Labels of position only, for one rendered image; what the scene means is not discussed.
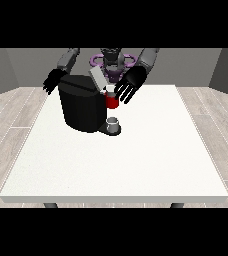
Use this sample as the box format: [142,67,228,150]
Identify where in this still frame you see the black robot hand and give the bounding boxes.
[113,65,149,105]
[42,68,69,96]

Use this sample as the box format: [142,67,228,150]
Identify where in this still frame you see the small grey coffee pod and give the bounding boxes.
[104,84,118,98]

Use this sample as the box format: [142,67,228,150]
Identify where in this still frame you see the red pod holder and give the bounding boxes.
[104,93,120,110]

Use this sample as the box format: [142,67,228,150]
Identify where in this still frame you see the black coffee machine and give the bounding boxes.
[57,73,122,137]

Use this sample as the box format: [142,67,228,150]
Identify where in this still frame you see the pale grey machine lid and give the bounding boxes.
[88,65,109,92]

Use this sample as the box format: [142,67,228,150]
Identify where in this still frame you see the grey robot trunk purple rings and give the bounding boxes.
[89,48,138,83]

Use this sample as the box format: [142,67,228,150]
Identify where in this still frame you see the small grey cup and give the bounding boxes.
[106,116,121,133]

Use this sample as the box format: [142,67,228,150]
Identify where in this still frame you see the dark table leg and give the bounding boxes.
[169,202,186,209]
[42,202,59,209]

